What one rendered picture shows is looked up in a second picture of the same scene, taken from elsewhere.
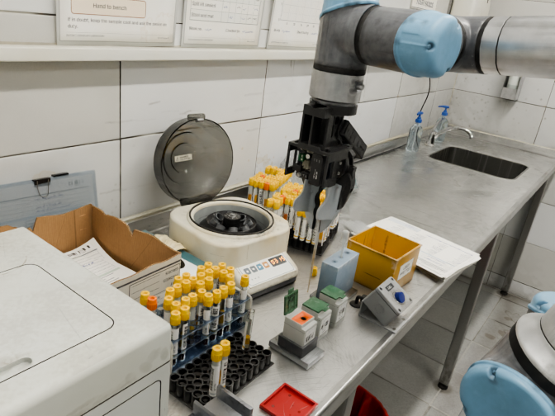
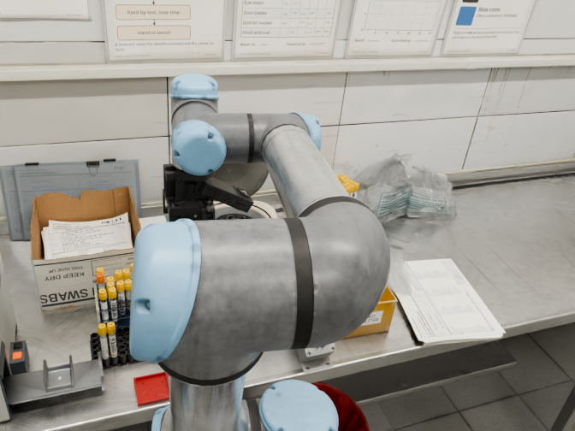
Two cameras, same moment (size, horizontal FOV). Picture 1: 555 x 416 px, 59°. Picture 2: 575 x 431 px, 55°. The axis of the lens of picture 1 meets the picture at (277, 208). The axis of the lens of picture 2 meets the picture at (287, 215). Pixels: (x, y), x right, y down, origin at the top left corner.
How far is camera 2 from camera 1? 0.74 m
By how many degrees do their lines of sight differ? 30
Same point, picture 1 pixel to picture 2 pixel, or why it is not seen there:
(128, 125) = not seen: hidden behind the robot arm
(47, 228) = (91, 198)
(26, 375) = not seen: outside the picture
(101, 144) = (150, 139)
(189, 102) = (243, 109)
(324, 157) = (173, 209)
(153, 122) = not seen: hidden behind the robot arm
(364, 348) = (261, 373)
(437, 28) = (180, 141)
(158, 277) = (121, 260)
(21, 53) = (71, 73)
